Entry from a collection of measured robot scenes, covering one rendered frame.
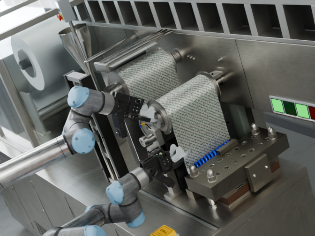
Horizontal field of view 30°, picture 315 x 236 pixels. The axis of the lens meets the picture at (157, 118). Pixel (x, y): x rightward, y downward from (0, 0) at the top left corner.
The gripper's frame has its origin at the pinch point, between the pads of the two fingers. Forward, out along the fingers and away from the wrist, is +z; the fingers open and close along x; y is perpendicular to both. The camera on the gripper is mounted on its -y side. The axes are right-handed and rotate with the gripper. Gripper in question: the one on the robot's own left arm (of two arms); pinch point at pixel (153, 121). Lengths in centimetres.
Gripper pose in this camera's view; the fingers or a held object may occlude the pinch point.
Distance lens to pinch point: 220.1
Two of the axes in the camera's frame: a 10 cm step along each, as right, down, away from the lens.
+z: 7.9, 2.0, 5.8
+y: 2.6, -9.7, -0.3
